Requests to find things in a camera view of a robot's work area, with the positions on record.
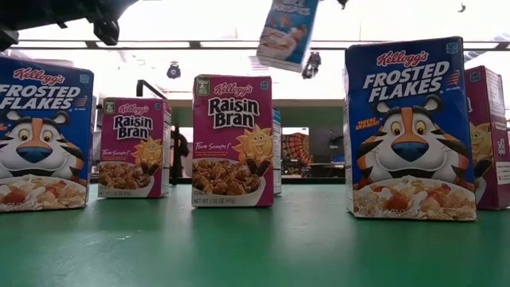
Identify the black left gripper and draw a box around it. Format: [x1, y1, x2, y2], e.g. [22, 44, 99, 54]
[47, 0, 139, 45]

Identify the blue Frosted Flakes cereal box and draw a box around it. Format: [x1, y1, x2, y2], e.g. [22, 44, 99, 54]
[343, 36, 478, 222]
[0, 55, 96, 214]

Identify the magenta Raisin Bran cereal box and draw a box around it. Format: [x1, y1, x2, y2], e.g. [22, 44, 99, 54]
[191, 73, 275, 208]
[464, 65, 510, 211]
[97, 96, 172, 199]

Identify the blue Rice Krispies cereal box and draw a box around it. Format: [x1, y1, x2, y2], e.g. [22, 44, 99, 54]
[273, 108, 283, 195]
[256, 0, 320, 74]

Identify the black ceiling dome fixture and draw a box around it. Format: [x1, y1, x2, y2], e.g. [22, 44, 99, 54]
[166, 61, 182, 80]

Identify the person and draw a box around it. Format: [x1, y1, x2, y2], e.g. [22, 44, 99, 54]
[178, 131, 191, 179]

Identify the wooden tray board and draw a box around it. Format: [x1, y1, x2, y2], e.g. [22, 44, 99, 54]
[135, 78, 347, 187]

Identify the orange patterned hanging cloth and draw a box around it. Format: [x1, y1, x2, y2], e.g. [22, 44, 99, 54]
[281, 132, 314, 168]

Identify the dark grey cabinet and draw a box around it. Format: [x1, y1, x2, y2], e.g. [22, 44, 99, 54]
[308, 127, 346, 165]

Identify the green table mat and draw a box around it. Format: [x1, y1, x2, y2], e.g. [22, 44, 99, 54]
[0, 183, 510, 287]

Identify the black overhead frame beam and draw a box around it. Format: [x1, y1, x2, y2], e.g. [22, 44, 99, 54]
[11, 38, 510, 51]

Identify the black overhead camera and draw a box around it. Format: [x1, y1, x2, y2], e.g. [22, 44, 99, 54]
[301, 51, 322, 80]

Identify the black table rig frame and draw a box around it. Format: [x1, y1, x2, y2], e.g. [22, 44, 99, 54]
[89, 175, 347, 187]

